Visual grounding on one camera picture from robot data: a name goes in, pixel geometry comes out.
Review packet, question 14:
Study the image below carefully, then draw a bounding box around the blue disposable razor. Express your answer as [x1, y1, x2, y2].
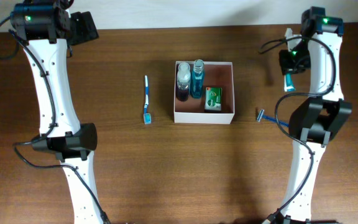
[256, 109, 289, 128]

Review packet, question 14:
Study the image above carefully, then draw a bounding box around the green soap box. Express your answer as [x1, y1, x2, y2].
[204, 87, 223, 113]

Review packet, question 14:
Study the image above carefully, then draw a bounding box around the teal mouthwash bottle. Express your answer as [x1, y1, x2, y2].
[191, 59, 205, 99]

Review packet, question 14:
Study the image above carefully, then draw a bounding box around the clear bottle with purple liquid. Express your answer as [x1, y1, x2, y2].
[176, 62, 191, 101]

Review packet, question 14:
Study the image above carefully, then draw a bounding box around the white and teal toothpaste tube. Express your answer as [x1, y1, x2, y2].
[283, 73, 296, 92]

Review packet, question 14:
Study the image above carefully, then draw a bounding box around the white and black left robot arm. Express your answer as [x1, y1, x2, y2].
[9, 1, 109, 223]

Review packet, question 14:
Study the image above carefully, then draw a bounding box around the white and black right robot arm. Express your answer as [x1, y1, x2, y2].
[264, 6, 352, 223]

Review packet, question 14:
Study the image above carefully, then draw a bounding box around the white open cardboard box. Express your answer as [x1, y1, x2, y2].
[173, 62, 235, 124]

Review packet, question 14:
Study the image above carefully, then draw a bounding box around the blue and white toothbrush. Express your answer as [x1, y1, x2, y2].
[144, 75, 152, 124]

